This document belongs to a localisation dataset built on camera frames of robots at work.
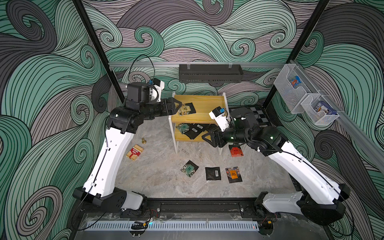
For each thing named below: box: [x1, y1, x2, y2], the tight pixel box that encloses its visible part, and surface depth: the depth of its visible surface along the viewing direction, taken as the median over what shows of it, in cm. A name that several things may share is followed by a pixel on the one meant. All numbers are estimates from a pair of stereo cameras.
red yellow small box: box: [126, 144, 144, 161], surface depth 94 cm
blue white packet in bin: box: [314, 101, 337, 115], surface depth 67 cm
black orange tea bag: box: [225, 166, 243, 184], surface depth 87 cm
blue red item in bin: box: [291, 75, 302, 88], surface depth 85 cm
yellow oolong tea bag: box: [177, 103, 191, 116], surface depth 74 cm
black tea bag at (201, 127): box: [193, 123, 211, 133], surface depth 89 cm
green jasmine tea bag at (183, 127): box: [175, 123, 190, 135], surface depth 89 cm
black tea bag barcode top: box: [205, 166, 221, 181], surface depth 87 cm
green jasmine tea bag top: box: [180, 160, 199, 178], surface depth 89 cm
